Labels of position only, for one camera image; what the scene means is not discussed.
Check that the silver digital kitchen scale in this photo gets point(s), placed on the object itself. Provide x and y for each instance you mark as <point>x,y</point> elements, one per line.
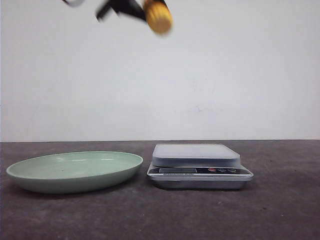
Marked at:
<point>197,166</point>

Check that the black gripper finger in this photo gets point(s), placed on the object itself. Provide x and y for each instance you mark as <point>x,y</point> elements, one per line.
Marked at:
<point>103,10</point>
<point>128,7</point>

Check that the yellow corn cob piece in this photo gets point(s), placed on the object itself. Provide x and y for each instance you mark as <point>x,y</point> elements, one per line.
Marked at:
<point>158,16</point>

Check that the green plastic plate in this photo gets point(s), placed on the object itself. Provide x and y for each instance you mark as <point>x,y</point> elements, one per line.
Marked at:
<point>74,172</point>

